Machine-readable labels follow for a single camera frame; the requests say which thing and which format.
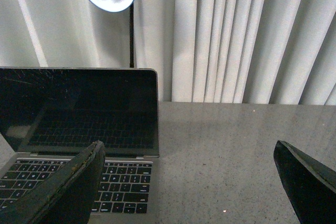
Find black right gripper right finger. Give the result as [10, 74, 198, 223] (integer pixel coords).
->
[274, 141, 335, 223]

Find white curtain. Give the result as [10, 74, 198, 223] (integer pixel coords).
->
[1, 0, 335, 105]

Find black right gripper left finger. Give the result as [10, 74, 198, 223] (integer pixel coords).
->
[1, 141, 105, 223]

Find grey laptop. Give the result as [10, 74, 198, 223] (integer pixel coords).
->
[1, 67, 159, 219]

